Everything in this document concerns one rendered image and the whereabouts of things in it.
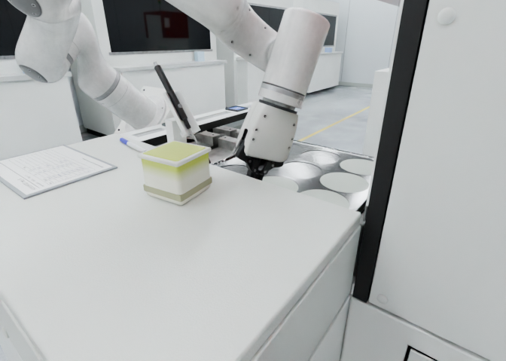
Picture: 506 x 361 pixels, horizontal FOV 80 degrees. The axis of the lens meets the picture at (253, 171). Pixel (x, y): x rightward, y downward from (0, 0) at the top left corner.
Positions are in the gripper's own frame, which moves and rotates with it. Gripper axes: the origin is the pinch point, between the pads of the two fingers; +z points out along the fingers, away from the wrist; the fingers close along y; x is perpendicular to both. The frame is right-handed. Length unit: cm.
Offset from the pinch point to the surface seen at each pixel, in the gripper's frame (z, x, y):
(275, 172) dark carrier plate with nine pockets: -1.0, -5.9, -8.9
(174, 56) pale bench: -32, -383, -70
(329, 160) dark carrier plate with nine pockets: -6.3, -6.1, -23.9
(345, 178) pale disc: -5.1, 3.9, -20.4
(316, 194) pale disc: -1.6, 6.9, -10.6
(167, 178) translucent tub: -1.7, 9.8, 19.8
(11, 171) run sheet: 9.3, -13.7, 39.5
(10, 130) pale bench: 78, -276, 76
